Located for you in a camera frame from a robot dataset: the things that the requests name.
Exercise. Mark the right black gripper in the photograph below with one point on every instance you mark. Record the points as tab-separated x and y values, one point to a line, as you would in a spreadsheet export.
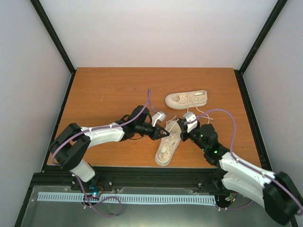
184	128

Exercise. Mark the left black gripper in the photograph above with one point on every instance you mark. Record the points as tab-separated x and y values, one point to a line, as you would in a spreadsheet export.
156	133

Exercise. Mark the white lace sneaker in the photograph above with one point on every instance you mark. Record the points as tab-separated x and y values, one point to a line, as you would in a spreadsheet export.
168	144
187	100

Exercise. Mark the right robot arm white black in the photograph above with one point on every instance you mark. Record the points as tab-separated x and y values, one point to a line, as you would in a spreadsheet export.
275	192

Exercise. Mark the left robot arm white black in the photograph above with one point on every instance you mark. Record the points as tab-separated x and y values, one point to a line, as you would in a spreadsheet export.
69	148

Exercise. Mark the green lit circuit board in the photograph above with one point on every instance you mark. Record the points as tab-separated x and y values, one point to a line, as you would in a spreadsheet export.
94	190

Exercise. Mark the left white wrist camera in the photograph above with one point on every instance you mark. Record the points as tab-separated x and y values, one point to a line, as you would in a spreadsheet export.
158	116

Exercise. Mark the black aluminium frame rail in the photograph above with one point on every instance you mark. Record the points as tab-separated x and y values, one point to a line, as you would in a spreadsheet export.
204	180

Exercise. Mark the light blue cable duct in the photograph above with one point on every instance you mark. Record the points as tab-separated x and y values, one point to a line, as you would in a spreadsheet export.
134	199

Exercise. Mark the left black frame post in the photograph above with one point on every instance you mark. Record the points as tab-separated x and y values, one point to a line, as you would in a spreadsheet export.
38	7

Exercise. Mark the black frame post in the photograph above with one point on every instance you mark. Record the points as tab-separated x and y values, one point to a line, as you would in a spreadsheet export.
274	14
38	7

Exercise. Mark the right black frame post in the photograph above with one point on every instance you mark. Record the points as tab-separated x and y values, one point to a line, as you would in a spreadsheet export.
274	14

